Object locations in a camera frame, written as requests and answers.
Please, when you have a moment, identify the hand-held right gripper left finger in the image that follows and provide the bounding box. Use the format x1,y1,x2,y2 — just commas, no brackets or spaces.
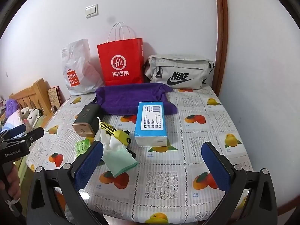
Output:
25,141,110,225

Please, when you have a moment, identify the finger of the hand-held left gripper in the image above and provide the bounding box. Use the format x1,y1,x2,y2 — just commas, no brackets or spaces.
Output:
0,124,27,138
22,127,44,146

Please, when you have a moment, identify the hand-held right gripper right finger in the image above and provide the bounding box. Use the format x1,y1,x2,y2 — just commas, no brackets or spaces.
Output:
199,142,278,225

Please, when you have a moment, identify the green wipes packet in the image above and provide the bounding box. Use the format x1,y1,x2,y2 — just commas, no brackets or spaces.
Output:
75,139,91,156

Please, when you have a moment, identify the yellow pouch with black straps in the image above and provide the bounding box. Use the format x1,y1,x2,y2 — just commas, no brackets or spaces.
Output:
100,121,133,147

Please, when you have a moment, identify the dark green tin box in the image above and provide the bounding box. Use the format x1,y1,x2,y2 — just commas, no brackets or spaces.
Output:
72,104,102,137

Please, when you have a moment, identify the blue tissue pack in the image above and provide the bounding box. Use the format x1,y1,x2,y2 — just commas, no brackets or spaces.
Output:
134,101,168,148

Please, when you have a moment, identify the person's left hand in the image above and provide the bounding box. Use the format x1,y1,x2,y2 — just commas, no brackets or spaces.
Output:
0,166,21,194

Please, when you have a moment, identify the white spotted plush toy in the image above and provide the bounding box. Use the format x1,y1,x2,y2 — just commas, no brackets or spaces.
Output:
19,108,40,126

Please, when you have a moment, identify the purple plush toy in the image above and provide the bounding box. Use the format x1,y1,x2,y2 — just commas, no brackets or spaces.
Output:
5,99,19,120

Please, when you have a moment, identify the brown illustrated book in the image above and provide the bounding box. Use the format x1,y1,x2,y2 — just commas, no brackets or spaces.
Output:
47,87,63,109

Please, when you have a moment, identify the wooden headboard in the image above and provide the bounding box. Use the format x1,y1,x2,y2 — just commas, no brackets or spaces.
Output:
9,78,54,118

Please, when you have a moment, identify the fruit print tablecloth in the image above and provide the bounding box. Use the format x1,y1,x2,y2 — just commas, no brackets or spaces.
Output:
26,85,254,224

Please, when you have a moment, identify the purple towel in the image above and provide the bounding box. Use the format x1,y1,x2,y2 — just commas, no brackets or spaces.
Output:
95,83,179,116

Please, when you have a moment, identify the white plastic shopping bag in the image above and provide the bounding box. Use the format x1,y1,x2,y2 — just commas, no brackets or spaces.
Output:
61,39,105,96

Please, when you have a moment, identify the grey waist bag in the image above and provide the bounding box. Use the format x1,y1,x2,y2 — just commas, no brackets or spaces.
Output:
143,54,215,90

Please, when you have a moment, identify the red paper bag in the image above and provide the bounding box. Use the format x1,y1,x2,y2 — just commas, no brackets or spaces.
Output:
97,22,144,86

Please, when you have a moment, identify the white light switch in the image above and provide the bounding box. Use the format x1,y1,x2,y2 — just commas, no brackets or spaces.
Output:
85,4,99,18

